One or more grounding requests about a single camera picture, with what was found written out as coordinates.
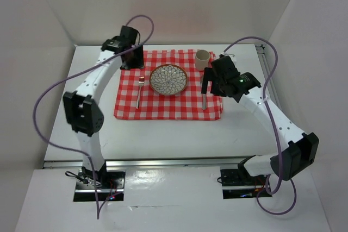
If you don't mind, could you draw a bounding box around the silver fork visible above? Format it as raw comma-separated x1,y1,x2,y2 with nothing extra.
136,76,145,109

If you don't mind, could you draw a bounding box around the brown paper cup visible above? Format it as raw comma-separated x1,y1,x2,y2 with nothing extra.
195,49,210,71

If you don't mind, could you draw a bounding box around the silver table knife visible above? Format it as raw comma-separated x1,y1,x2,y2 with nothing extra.
200,74,208,111

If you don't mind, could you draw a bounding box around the patterned plate brown rim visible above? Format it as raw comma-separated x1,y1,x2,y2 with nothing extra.
149,64,188,96

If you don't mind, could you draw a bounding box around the red white checkered cloth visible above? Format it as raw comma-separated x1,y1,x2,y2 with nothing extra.
114,49,223,121

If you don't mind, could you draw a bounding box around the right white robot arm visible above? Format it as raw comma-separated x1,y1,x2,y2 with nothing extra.
201,55,319,184

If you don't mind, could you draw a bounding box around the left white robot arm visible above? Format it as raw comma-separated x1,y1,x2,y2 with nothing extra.
63,26,144,188

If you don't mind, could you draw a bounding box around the aluminium right side rail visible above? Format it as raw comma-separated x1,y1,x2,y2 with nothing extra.
255,44,282,110

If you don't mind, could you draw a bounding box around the aluminium rail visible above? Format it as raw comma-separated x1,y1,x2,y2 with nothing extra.
255,44,282,110
43,156,247,169

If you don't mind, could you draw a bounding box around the aluminium front rail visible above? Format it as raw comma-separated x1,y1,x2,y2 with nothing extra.
43,156,247,169

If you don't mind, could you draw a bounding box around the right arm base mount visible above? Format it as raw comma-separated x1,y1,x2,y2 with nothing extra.
216,169,272,199

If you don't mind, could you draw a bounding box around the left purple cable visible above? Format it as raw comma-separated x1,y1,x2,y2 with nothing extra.
32,15,154,220

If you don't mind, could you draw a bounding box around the purple cable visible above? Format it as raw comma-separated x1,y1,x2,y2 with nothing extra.
32,15,154,220
223,36,297,215

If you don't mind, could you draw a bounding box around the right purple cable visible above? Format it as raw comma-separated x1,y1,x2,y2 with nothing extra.
223,36,297,215

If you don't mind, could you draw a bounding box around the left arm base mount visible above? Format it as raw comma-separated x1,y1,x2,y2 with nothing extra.
65,171,126,202

